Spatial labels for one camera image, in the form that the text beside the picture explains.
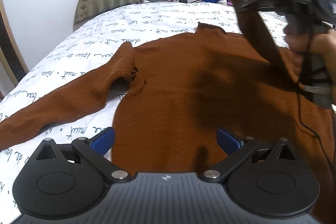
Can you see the brown knit sweater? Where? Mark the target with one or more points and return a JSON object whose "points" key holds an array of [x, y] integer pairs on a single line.
{"points": [[182, 88]]}

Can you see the white script-print bed sheet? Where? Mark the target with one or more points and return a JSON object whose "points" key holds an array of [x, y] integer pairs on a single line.
{"points": [[90, 47]]}

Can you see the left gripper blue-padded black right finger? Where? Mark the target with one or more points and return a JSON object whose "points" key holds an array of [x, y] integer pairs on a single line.
{"points": [[239, 151]]}

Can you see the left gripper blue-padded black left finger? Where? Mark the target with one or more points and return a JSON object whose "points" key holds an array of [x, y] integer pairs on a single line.
{"points": [[91, 152]]}

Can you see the person's right hand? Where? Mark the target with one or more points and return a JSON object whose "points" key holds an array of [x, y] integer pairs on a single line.
{"points": [[319, 44]]}

